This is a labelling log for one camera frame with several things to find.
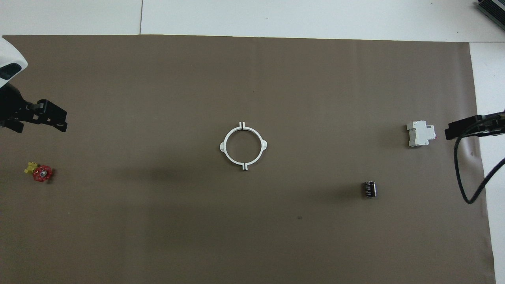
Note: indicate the white circuit breaker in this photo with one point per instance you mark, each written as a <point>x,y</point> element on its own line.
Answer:
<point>419,134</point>

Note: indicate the black cylindrical capacitor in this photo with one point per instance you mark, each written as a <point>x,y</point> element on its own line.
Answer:
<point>369,189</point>

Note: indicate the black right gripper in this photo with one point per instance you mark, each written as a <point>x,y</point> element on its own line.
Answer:
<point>491,124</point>

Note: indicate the red yellow valve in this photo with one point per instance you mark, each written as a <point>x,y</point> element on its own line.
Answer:
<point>42,173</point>

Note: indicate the brown paper table mat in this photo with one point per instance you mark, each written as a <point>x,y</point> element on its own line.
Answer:
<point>236,79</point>

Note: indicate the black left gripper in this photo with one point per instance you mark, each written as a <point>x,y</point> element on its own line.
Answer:
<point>14,108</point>

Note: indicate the grey ribbed device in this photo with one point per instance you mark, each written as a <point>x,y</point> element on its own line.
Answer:
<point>495,10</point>

